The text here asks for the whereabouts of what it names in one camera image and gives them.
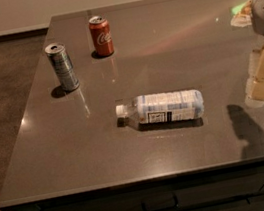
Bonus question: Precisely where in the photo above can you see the red coke can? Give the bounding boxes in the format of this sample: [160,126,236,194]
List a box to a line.
[88,15,114,57]

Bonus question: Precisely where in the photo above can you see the silver blue tall can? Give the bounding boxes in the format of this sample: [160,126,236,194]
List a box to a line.
[45,42,80,92]

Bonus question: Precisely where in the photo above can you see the clear plastic water bottle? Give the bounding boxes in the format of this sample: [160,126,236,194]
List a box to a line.
[115,89,205,124]

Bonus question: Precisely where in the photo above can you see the dark cabinet drawer with handle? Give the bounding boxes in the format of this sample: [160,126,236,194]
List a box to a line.
[43,167,264,211]

